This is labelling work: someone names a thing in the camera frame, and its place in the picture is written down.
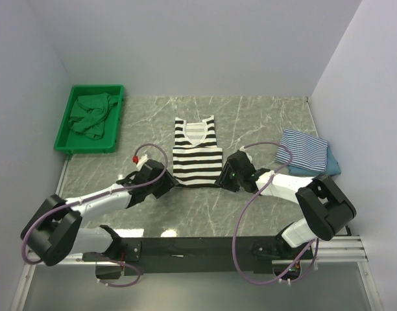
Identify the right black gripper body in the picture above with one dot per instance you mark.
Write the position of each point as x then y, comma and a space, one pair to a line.
233, 176

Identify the blue white striped tank top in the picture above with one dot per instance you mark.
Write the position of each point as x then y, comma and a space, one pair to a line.
303, 151

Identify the aluminium frame rail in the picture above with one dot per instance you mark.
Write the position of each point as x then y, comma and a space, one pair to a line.
341, 249

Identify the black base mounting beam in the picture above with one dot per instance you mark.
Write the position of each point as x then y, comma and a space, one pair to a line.
255, 254

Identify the black white striped tank top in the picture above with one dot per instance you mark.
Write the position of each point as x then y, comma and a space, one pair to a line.
197, 159

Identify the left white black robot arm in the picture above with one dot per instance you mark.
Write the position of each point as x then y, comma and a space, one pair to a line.
58, 228

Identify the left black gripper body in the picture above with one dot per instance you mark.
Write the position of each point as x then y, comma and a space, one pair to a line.
161, 182

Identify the green tank top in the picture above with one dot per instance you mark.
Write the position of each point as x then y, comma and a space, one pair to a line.
89, 114

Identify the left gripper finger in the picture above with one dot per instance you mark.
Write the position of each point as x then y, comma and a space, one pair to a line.
169, 180
162, 189

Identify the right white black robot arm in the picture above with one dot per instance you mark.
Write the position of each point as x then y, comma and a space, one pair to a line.
325, 207

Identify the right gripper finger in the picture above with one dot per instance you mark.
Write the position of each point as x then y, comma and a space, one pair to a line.
234, 185
224, 180

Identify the green plastic tray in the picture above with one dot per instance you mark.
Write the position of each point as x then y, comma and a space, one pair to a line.
71, 142

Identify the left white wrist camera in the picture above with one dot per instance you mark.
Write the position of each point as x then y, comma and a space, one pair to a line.
139, 161

